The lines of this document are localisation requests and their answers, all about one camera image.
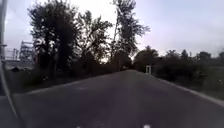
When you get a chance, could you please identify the row of tall trees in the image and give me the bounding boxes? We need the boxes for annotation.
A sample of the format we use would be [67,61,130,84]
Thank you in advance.
[27,0,151,80]

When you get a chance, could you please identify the grey asphalt road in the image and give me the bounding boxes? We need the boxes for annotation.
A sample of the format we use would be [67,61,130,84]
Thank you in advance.
[12,69,224,128]

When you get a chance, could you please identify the scaffold structure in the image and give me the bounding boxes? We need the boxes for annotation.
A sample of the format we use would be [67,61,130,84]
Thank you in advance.
[18,40,37,65]

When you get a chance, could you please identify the dark grass verge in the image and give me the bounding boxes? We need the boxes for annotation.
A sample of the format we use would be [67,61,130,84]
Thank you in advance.
[5,66,122,96]

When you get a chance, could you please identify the pale road kerb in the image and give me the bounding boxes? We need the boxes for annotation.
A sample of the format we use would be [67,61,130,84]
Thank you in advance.
[143,72,224,108]

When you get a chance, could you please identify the dark hedge bushes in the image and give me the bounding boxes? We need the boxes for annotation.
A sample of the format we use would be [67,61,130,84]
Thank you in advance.
[133,45,224,92]

